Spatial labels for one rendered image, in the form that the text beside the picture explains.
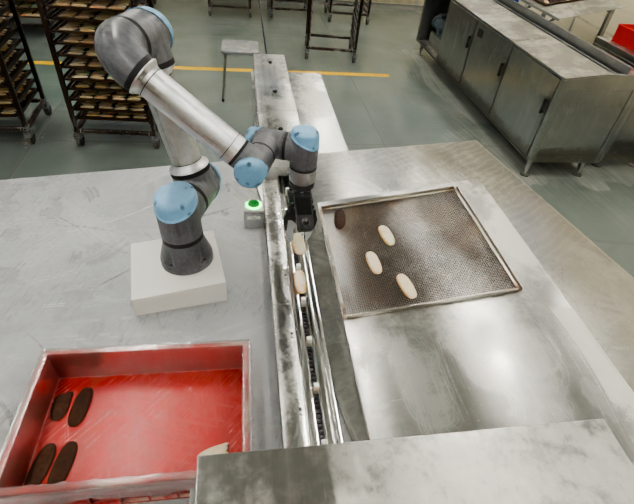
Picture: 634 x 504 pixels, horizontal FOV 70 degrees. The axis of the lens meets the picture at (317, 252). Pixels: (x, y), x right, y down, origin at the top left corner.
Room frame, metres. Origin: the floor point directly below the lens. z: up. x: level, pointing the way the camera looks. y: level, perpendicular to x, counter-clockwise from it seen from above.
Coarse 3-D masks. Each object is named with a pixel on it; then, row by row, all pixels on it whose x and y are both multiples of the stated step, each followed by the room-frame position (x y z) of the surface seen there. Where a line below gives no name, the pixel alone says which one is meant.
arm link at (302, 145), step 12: (300, 132) 1.05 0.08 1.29; (312, 132) 1.06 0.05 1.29; (288, 144) 1.05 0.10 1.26; (300, 144) 1.04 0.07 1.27; (312, 144) 1.04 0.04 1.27; (288, 156) 1.04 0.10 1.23; (300, 156) 1.04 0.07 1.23; (312, 156) 1.04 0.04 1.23; (300, 168) 1.04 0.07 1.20; (312, 168) 1.05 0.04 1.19
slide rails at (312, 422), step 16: (288, 176) 1.54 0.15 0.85; (288, 240) 1.15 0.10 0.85; (288, 256) 1.07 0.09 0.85; (304, 256) 1.08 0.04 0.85; (304, 272) 1.00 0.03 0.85; (304, 336) 0.76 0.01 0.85; (304, 352) 0.70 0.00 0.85; (320, 352) 0.71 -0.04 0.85; (304, 368) 0.66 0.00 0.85; (320, 368) 0.66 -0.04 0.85; (304, 384) 0.61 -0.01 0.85; (320, 384) 0.62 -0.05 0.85
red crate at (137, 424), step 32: (64, 384) 0.55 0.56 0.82; (96, 384) 0.56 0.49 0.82; (128, 384) 0.57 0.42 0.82; (160, 384) 0.58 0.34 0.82; (192, 384) 0.59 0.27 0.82; (224, 384) 0.60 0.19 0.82; (64, 416) 0.48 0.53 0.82; (96, 416) 0.48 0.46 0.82; (128, 416) 0.49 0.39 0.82; (160, 416) 0.50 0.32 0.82; (192, 416) 0.51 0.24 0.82; (224, 416) 0.52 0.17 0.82; (96, 448) 0.41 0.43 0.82; (128, 448) 0.42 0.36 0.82; (160, 448) 0.43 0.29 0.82; (192, 448) 0.44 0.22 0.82
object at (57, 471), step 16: (64, 400) 0.51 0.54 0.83; (80, 400) 0.51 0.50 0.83; (80, 416) 0.48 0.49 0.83; (48, 448) 0.40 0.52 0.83; (64, 448) 0.40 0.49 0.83; (32, 464) 0.37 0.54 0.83; (48, 464) 0.37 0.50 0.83; (64, 464) 0.37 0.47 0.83; (32, 480) 0.33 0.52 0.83; (48, 480) 0.34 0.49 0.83; (64, 480) 0.34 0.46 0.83
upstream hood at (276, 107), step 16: (256, 64) 2.53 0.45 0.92; (272, 64) 2.55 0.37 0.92; (256, 80) 2.30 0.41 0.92; (272, 80) 2.32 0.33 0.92; (288, 80) 2.35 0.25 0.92; (272, 96) 2.12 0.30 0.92; (288, 96) 2.15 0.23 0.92; (272, 112) 1.95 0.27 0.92; (288, 112) 1.97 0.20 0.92; (272, 128) 1.79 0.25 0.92; (288, 128) 1.81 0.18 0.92; (272, 176) 1.48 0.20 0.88
